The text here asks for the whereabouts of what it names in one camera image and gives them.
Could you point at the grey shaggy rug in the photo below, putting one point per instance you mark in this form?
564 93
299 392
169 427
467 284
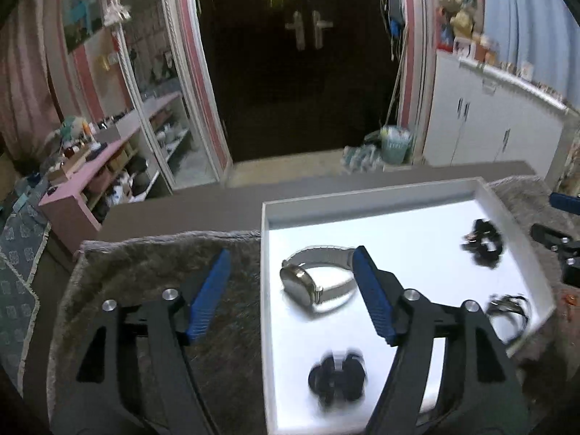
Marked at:
149 263

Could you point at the green plastic basket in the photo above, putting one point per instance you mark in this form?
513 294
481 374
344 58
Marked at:
395 147

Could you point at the dark double door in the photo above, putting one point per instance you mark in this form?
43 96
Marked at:
272 99

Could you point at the pale blue curtain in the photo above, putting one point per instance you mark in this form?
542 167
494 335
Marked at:
521 18

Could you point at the pink shelf unit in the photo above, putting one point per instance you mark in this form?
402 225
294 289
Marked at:
68 204

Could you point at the white flower mirror ornament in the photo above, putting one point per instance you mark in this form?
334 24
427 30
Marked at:
115 13

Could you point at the blue patterned sofa cover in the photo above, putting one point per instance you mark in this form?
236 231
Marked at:
18 253

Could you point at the yellow wall switch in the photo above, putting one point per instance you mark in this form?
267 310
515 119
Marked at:
106 61

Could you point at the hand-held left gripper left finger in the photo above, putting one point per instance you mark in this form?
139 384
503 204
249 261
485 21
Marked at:
210 297

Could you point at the white jewelry tray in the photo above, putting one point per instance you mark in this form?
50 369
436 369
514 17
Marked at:
408 231

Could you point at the yellow plush toy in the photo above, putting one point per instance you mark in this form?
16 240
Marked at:
460 18

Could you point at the green plush toy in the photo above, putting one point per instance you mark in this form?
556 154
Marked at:
70 129

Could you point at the pack of water bottles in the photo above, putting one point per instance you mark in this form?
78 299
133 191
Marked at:
362 158

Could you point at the pink curtain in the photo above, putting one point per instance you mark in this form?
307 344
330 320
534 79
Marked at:
27 77

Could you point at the framed couple photo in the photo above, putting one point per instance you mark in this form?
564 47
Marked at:
81 9

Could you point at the black hair claw clip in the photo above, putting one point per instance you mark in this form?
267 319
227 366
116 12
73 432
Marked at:
326 378

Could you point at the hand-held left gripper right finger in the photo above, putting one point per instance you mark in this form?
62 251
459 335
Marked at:
371 297

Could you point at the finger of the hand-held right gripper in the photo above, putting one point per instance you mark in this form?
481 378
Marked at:
570 253
566 203

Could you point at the white-framed standing mirror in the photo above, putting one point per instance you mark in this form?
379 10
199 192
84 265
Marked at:
154 77

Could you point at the silver mesh-band wristwatch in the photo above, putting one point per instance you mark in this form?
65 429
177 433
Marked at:
299 283

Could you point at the white cabinet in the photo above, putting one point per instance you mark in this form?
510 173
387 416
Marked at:
480 113

